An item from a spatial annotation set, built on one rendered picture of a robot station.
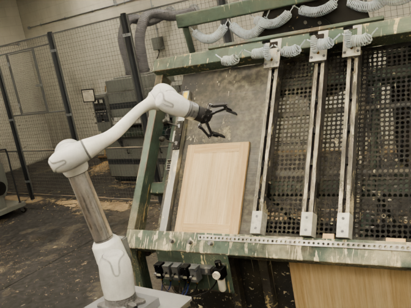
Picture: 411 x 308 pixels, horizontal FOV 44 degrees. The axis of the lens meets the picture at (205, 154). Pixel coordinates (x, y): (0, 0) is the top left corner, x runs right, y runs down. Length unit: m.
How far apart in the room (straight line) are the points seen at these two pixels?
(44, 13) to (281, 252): 9.57
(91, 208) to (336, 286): 1.41
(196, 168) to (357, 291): 1.18
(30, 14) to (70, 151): 9.71
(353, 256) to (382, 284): 0.36
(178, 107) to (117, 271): 0.83
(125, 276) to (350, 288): 1.25
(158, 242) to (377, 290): 1.28
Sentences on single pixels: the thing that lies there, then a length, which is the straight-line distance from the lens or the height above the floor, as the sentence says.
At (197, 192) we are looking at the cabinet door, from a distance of 3.16.
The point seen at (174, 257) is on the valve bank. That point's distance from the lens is 3.14.
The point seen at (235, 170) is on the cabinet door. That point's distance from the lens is 3.07.
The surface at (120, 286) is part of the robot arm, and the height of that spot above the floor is 0.93.
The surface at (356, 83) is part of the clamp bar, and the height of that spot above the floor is 1.61.
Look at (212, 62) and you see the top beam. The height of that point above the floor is 1.83.
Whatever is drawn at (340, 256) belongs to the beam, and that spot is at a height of 0.84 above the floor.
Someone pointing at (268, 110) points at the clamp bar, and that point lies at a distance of 3.06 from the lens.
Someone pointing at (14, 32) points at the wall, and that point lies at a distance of 12.18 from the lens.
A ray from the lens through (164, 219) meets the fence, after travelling 3.21.
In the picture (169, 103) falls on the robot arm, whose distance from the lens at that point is 2.45.
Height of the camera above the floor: 1.99
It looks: 12 degrees down
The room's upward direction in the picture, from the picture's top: 11 degrees counter-clockwise
